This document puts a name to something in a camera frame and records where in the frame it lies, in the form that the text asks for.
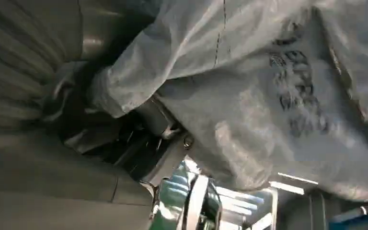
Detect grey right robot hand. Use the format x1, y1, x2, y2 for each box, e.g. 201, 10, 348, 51
0, 0, 195, 230

